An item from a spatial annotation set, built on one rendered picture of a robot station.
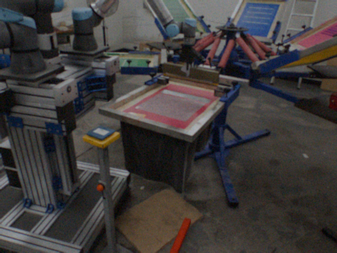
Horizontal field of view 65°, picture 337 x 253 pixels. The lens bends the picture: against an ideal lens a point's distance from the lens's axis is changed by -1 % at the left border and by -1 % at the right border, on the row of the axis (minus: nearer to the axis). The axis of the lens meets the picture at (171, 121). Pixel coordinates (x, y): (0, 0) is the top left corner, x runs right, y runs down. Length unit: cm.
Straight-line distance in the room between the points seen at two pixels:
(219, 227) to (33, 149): 142
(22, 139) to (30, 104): 50
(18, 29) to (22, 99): 31
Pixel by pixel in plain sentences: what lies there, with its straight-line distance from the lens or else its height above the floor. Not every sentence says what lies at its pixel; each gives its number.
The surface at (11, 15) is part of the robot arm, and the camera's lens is 104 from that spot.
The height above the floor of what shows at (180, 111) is 96.
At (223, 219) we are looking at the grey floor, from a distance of 228.
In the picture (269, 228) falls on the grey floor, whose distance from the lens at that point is 232.
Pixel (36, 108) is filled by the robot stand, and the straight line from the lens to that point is 138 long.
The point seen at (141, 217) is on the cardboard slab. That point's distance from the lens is 220.
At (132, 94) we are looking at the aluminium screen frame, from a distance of 174.
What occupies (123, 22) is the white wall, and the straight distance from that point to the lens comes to 734.
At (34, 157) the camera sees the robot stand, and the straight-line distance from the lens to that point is 188.
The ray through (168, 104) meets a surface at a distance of 169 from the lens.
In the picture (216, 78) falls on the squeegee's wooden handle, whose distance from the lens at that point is 176.
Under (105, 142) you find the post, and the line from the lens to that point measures 130.
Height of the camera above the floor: 162
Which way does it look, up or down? 27 degrees down
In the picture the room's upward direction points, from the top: 2 degrees clockwise
